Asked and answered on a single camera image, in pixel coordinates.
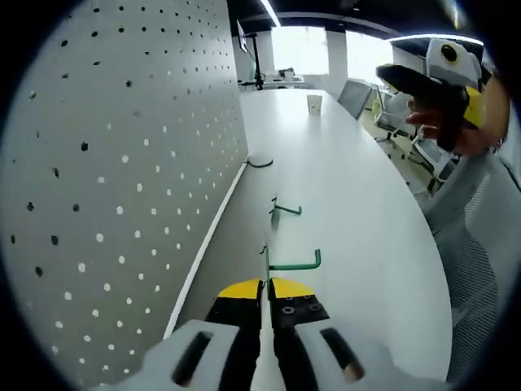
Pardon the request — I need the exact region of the person's right hand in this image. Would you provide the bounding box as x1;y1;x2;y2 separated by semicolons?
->
405;108;506;156

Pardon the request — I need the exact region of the office chair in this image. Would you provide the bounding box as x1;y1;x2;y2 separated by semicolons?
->
410;134;459;193
374;91;417;160
337;79;374;121

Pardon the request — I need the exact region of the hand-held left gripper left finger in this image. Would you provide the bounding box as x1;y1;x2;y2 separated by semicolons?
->
95;278;264;391

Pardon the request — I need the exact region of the white perforated mounting plate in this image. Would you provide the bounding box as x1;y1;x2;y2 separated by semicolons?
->
0;0;250;388

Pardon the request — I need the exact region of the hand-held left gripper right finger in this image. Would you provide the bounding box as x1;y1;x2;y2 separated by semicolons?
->
268;276;449;391

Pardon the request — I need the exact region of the ceiling light strip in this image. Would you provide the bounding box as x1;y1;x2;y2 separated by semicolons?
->
260;0;280;28

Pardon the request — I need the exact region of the monitor on black stand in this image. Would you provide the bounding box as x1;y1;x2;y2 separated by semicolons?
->
236;20;266;89

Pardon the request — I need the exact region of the green hook assembly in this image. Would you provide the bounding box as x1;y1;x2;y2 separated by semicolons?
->
260;243;323;287
268;194;304;231

